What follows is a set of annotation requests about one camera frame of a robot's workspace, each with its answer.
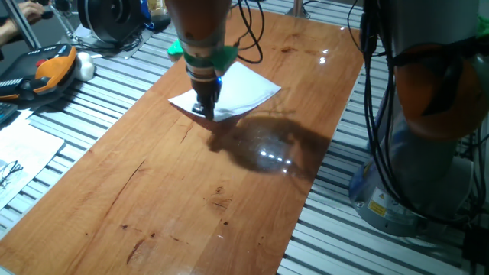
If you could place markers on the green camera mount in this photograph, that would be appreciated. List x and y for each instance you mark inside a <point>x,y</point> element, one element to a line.
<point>225,57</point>

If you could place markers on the yellow plastic item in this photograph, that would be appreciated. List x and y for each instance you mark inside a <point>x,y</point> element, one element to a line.
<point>154,4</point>

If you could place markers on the white paper sheet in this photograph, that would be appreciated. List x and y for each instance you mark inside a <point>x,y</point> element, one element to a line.
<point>248,89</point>

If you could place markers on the orange black teach pendant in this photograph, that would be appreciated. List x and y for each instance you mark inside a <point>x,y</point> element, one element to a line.
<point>49,72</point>

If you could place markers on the chrome metal stand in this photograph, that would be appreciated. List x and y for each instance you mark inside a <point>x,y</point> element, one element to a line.
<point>63,19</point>

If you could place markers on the green cloth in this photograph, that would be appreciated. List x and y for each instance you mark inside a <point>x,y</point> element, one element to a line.
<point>482,26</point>

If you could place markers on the glossy wooden board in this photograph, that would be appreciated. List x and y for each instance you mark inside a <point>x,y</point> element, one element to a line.
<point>153,191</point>

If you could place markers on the black rounded object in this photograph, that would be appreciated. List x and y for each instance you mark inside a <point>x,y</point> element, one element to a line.
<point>160,22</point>

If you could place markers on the metal post with round base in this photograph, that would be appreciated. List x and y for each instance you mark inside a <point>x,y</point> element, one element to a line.
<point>298,9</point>

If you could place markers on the black frame eyeglasses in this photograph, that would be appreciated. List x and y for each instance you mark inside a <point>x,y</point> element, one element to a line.
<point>9,170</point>

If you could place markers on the white rounded plastic object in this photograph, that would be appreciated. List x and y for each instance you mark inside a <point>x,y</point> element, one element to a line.
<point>85,68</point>

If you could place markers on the bare human hand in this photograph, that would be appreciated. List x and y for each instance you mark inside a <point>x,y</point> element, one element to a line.
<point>31,10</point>

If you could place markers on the grey slanted metal post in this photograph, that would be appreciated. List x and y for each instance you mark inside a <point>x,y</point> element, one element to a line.
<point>23,24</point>

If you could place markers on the black computer keyboard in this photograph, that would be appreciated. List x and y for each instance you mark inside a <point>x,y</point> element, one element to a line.
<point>7,112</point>

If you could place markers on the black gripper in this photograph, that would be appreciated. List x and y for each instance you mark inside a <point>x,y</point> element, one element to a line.
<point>206,89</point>

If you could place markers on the black filament spool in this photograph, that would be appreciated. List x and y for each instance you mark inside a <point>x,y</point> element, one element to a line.
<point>111,19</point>

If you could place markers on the printed white document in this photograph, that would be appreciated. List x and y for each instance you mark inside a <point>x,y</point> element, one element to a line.
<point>26,149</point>

